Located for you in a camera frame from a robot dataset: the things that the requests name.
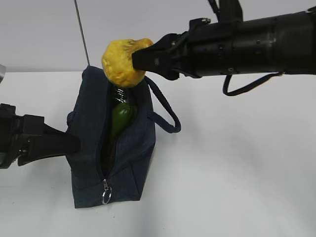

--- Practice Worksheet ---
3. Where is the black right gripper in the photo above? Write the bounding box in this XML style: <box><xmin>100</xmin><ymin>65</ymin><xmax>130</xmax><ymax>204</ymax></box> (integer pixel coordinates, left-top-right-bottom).
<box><xmin>132</xmin><ymin>18</ymin><xmax>237</xmax><ymax>80</ymax></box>

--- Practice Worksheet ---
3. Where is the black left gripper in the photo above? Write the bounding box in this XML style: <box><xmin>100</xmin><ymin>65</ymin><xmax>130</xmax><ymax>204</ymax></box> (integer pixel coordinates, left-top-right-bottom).
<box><xmin>0</xmin><ymin>103</ymin><xmax>80</xmax><ymax>169</ymax></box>

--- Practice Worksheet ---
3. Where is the yellow toy pumpkin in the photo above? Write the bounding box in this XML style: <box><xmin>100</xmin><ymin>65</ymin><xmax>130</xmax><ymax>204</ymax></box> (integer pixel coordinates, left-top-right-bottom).
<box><xmin>101</xmin><ymin>38</ymin><xmax>154</xmax><ymax>88</ymax></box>

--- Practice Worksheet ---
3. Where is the green cucumber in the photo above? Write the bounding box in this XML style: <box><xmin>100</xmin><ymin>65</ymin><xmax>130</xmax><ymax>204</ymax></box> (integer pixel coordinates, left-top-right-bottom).
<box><xmin>110</xmin><ymin>103</ymin><xmax>137</xmax><ymax>139</ymax></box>

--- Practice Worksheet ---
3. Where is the dark blue fabric lunch bag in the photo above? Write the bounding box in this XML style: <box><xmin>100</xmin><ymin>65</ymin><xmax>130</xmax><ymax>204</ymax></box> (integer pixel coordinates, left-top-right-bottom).
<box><xmin>66</xmin><ymin>66</ymin><xmax>181</xmax><ymax>209</ymax></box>

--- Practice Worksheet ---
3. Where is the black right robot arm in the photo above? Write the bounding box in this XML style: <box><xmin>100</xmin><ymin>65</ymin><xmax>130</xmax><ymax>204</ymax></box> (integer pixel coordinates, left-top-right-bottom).
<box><xmin>132</xmin><ymin>0</ymin><xmax>316</xmax><ymax>80</ymax></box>

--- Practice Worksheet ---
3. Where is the silver zipper pull ring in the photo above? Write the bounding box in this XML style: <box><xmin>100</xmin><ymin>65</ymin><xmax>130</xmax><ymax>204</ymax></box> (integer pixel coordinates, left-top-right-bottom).
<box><xmin>100</xmin><ymin>178</ymin><xmax>114</xmax><ymax>205</ymax></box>

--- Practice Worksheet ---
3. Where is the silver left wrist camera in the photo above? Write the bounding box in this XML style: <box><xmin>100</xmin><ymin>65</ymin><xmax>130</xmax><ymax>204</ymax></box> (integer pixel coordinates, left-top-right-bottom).
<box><xmin>0</xmin><ymin>64</ymin><xmax>6</xmax><ymax>82</ymax></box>

